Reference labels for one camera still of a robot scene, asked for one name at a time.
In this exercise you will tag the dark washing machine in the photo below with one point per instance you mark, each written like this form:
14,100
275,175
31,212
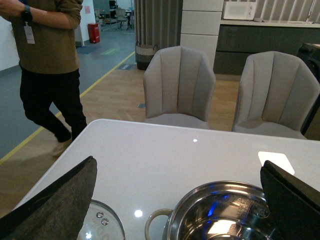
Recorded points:
310,54

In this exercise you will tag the left grey upholstered chair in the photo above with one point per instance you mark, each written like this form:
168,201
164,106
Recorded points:
178,88

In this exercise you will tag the person in brown sweater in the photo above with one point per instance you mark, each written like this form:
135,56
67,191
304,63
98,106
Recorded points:
44,32

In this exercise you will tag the white refrigerator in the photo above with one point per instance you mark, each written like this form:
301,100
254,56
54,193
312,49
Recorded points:
200,25

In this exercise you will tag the right grey upholstered chair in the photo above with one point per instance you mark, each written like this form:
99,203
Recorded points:
277,91

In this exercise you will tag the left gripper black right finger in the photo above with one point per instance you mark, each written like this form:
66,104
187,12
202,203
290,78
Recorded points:
294,205

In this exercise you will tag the woven laundry basket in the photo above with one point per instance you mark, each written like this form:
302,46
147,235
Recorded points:
144,54

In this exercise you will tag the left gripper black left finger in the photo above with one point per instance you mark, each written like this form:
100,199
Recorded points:
58,211

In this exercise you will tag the stainless steel pot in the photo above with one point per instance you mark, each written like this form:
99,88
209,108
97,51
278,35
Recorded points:
219,210

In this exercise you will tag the red fire extinguisher box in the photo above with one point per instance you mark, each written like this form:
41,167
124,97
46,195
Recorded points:
94,33

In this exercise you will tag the white microwave oven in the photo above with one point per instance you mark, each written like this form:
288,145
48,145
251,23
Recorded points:
239,10

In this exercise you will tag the office chair in background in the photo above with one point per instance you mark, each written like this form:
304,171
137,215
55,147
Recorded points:
121,17

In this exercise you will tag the grey kitchen counter cabinet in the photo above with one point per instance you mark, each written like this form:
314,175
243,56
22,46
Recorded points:
236,42

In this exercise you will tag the grey upholstered chair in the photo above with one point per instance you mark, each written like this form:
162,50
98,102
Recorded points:
178,88
277,91

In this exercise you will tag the glass pot lid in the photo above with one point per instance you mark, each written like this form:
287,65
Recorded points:
101,223

